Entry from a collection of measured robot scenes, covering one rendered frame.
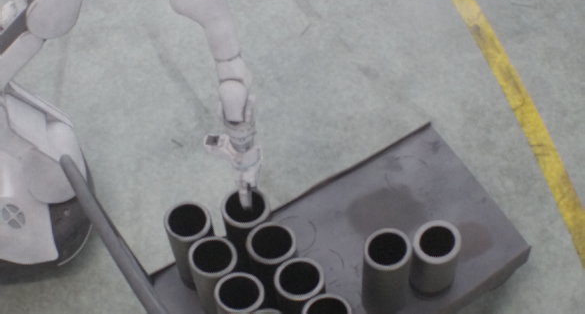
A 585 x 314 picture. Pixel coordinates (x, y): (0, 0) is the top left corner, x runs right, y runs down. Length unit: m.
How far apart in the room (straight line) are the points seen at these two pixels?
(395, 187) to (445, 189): 0.15
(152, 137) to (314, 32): 0.71
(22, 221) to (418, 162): 1.23
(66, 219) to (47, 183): 0.14
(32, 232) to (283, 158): 0.92
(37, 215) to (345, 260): 0.96
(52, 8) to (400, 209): 1.17
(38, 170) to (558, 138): 1.79
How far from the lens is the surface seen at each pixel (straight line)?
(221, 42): 2.26
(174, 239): 2.60
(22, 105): 3.01
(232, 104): 2.34
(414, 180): 2.98
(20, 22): 2.69
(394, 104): 3.48
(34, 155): 2.92
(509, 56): 3.68
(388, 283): 2.56
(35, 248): 3.05
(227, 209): 2.66
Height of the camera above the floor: 2.69
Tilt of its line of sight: 53 degrees down
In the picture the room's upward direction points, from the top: 7 degrees counter-clockwise
